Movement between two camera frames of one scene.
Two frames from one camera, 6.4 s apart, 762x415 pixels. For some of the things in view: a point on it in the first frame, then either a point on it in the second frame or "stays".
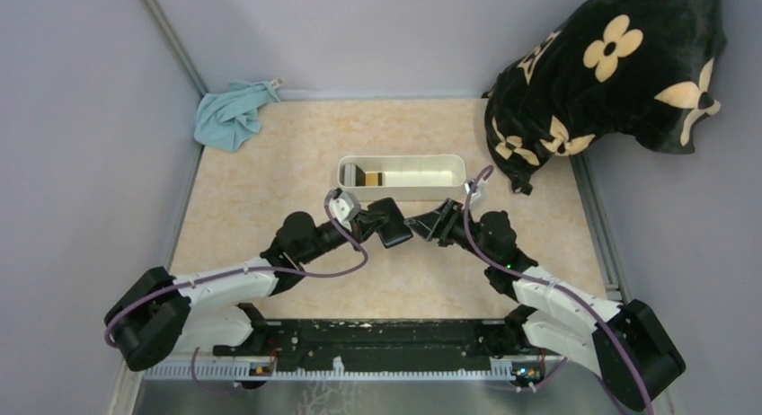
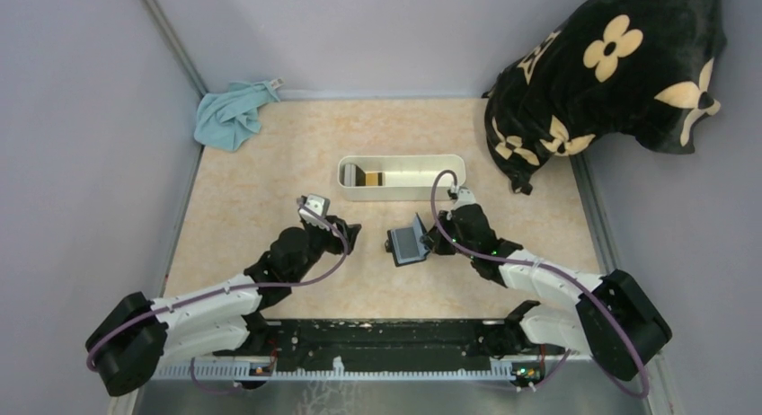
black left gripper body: (369, 223) -> (333, 229)
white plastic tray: (403, 177) stays
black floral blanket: (642, 60) stays
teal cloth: (225, 119) stays
